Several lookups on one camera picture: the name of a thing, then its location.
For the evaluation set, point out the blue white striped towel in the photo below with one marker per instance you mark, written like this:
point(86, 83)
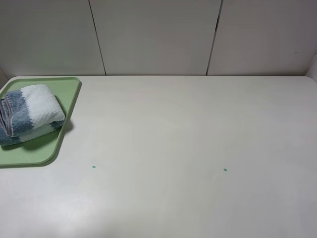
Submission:
point(28, 113)

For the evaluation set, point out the green plastic tray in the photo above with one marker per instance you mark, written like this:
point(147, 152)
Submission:
point(43, 150)

